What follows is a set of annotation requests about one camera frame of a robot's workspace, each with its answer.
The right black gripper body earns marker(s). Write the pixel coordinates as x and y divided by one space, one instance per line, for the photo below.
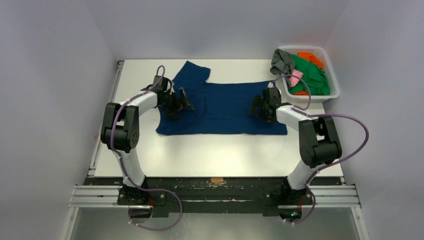
262 108

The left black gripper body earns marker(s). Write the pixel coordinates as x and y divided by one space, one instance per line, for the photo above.
171 105

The dark blue t shirt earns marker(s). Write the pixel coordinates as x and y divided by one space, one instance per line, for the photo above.
218 108

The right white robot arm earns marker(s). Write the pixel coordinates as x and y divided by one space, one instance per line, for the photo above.
319 143

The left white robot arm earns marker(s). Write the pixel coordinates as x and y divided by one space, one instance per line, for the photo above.
120 129

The pink cloth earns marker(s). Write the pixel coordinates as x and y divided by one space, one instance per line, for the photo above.
295 78

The grey t shirt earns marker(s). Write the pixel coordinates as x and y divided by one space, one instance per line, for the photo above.
282 63

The green t shirt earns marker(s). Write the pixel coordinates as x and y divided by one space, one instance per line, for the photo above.
313 76

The orange t shirt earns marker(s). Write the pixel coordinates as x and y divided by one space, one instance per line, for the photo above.
311 58

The white plastic laundry basket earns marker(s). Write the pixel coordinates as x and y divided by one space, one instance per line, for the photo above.
320 54

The brown tape piece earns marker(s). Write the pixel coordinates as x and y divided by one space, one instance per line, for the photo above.
217 180

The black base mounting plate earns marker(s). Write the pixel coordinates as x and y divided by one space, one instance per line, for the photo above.
237 195

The aluminium frame rail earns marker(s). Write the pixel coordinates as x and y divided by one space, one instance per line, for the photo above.
106 196

